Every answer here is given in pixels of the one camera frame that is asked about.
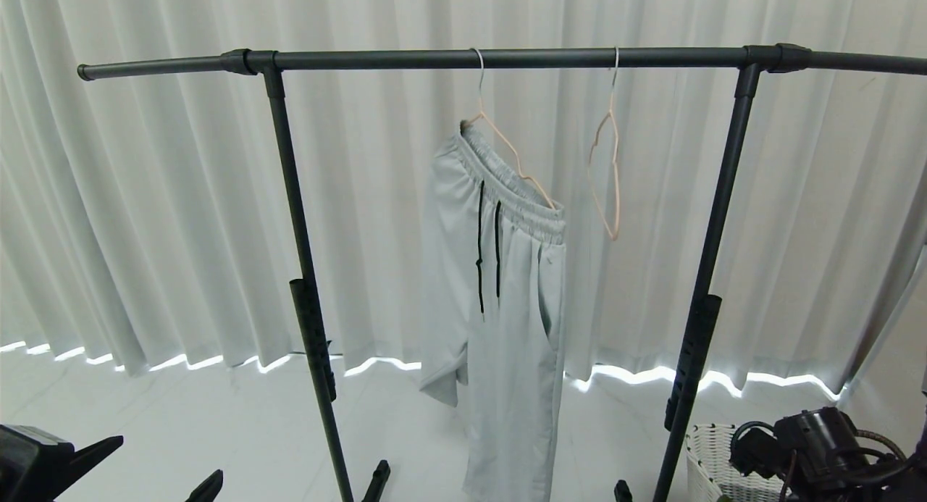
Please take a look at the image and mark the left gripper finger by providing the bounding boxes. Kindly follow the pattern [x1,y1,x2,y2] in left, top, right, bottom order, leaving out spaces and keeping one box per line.
[185,470,224,502]
[69,435,124,481]

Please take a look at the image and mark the white laundry basket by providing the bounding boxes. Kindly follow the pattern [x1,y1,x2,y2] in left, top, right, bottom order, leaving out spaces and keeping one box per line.
[684,424,907,502]

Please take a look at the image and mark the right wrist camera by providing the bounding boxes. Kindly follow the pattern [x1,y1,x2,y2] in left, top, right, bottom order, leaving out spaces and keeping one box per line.
[728,420,794,480]

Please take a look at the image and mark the pale grey shorts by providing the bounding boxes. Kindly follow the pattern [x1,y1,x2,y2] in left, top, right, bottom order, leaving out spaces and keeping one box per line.
[419,122,568,502]

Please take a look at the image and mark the pink clothes hanger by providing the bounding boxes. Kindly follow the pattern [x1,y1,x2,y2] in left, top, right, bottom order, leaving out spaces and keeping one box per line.
[461,48,557,212]
[587,48,622,242]

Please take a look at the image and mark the white curtain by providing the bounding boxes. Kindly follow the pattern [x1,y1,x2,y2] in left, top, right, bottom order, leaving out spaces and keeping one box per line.
[0,0,927,401]

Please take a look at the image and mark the black clothes rack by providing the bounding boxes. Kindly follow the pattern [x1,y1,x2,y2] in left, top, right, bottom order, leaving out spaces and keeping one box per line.
[77,43,927,502]

